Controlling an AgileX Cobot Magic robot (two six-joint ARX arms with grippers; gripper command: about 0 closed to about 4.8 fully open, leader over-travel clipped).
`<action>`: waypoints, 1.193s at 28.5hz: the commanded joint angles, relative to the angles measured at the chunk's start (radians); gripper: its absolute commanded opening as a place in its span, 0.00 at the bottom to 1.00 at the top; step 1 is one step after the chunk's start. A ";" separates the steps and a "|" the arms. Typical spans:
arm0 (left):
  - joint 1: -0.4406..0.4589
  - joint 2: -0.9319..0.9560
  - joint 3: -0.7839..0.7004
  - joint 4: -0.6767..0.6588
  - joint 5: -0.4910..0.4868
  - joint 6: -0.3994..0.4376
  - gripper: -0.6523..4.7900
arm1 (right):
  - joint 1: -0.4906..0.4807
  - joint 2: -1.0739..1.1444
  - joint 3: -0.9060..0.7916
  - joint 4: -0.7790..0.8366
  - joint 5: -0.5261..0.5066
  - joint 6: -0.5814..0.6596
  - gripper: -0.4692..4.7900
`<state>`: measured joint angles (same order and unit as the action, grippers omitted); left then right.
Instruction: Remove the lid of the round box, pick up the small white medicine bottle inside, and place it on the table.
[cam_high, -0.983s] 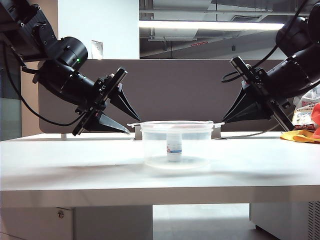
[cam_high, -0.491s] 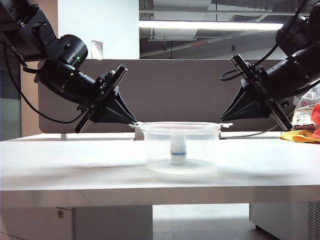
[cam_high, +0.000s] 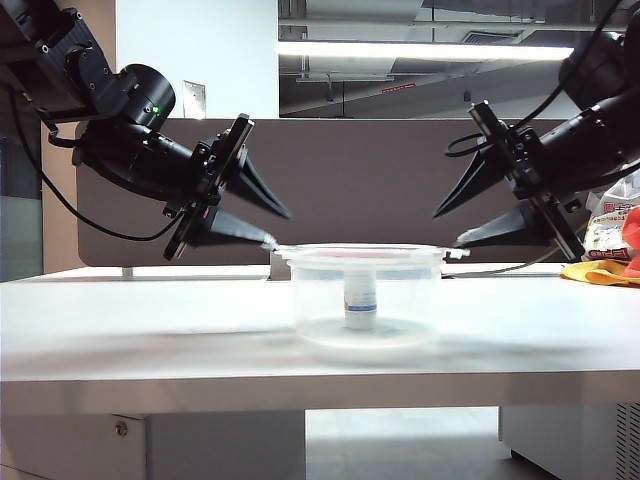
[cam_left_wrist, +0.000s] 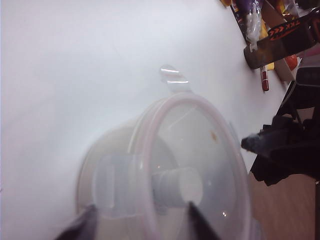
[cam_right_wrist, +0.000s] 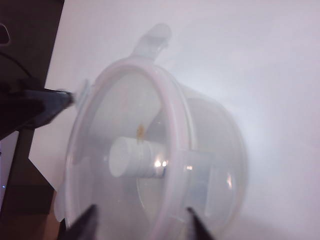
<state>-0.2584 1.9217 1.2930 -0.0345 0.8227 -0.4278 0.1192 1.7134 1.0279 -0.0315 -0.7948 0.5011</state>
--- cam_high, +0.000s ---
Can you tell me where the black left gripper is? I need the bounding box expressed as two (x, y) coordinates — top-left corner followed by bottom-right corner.
(162, 113), (294, 262)

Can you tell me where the round clear plastic box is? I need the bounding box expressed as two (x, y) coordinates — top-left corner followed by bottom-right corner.
(291, 255), (445, 354)

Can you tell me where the small wall notice plate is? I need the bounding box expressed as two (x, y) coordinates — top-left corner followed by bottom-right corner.
(182, 79), (208, 121)

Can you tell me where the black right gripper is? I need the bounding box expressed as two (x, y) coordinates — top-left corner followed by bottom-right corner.
(432, 99), (587, 264)

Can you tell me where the small white medicine bottle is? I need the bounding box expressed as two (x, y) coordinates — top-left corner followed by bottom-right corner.
(343, 268), (378, 331)

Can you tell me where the yellow cloth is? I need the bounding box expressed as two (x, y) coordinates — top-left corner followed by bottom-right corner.
(559, 259), (640, 288)

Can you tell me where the white cabinet with lock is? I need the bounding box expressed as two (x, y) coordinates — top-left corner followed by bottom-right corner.
(0, 411), (307, 480)

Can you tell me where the grey-brown desk divider panel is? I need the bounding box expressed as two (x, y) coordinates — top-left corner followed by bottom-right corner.
(76, 118), (596, 268)

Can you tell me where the clear round snap lid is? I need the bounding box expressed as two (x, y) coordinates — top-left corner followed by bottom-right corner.
(271, 242), (472, 267)

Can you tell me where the printed plastic snack bag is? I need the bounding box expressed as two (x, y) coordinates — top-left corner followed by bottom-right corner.
(582, 172), (640, 264)

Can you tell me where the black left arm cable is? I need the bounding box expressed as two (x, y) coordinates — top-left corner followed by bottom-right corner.
(7, 87), (182, 242)

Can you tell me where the orange-red cloth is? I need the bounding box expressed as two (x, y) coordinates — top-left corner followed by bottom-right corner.
(619, 204), (640, 277)

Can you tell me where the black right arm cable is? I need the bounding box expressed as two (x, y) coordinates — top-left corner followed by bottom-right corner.
(443, 0), (629, 159)

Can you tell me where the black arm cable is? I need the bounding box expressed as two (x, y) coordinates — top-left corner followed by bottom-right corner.
(7, 87), (182, 242)
(443, 0), (629, 159)

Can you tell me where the white cabinet with vent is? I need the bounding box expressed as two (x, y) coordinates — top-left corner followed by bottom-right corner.
(498, 402), (640, 480)

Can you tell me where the long ceiling light strip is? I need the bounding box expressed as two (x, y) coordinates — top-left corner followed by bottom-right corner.
(278, 40), (575, 63)

